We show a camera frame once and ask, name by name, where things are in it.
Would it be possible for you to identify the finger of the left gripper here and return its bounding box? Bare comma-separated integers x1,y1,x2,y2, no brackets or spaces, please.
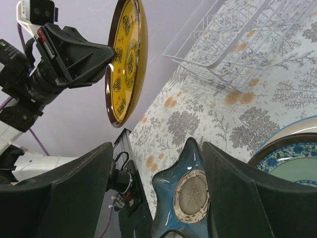
106,63,114,74

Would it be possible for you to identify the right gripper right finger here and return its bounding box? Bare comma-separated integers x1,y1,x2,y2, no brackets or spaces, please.
202,142,317,238

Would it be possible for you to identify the floral table mat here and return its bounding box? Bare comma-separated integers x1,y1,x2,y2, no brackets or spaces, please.
129,8,317,211

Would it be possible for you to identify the blue star-shaped plate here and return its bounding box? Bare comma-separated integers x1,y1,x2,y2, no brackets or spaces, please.
151,137,210,238

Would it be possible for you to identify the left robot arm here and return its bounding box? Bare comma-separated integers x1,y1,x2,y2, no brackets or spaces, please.
0,23,114,155

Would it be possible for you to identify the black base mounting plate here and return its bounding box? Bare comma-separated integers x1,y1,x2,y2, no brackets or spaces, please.
106,152,153,238

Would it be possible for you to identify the yellow patterned round plate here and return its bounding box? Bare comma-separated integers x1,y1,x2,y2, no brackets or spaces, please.
105,0,148,128

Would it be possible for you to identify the blue floral green plate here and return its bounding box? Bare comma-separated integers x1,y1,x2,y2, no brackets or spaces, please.
256,142,317,187

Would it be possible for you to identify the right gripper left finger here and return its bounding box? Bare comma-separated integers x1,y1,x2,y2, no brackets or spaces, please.
0,142,113,238

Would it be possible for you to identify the white wire dish rack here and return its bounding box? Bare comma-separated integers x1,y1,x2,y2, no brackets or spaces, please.
163,0,317,89

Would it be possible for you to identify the dark brown plate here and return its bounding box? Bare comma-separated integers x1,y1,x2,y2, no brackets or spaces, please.
248,132,317,167

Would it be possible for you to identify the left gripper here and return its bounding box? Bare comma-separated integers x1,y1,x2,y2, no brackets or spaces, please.
0,23,115,109

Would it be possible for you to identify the aluminium frame rail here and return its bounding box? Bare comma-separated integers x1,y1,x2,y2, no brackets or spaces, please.
113,129,131,159

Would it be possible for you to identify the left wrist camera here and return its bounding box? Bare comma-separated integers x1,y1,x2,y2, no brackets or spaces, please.
16,0,58,36

